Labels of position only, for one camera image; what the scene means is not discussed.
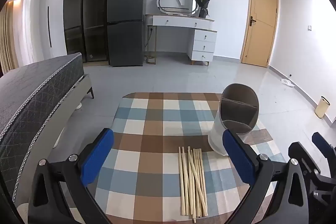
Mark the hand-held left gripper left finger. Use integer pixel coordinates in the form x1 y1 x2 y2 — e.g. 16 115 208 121
28 128 116 224

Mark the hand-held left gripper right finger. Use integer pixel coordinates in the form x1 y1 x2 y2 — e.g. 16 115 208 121
222 129 310 224

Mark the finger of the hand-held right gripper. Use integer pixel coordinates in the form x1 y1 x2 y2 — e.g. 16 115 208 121
288 142 328 180
311 132 336 161

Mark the white grey utensil holder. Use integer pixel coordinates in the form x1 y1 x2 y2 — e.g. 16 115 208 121
208 83 260 157

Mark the bunch of wooden chopsticks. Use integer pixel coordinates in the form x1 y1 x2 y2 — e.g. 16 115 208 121
178 146 208 223

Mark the cream trash bin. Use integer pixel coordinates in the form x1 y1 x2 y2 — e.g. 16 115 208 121
315 96 331 118

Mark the checkered tablecloth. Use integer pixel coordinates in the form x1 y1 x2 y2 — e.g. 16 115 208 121
87 92 288 224

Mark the grey quilted chair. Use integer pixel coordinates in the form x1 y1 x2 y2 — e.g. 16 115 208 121
0 53 85 203

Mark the white vanity desk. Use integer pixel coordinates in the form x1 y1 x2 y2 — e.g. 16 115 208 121
145 13 218 66

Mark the glossy white wardrobe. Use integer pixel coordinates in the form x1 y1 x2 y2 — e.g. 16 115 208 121
24 0 70 64

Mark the dark glass cabinet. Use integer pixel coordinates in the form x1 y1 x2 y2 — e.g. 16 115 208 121
64 0 111 63

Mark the beige curtain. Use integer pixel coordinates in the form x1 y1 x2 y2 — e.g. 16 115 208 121
0 0 21 75

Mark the light wooden door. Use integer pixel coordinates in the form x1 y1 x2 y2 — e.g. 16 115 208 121
240 0 279 68

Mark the dark grey refrigerator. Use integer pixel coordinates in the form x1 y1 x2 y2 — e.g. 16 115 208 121
106 0 148 67

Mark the bouquet in black wrap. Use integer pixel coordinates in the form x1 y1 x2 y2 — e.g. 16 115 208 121
194 0 211 19

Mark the oval vanity mirror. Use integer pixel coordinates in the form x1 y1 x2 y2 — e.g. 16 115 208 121
157 0 198 17

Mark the grey bed frame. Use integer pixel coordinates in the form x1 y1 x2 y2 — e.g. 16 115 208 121
16 74 94 203

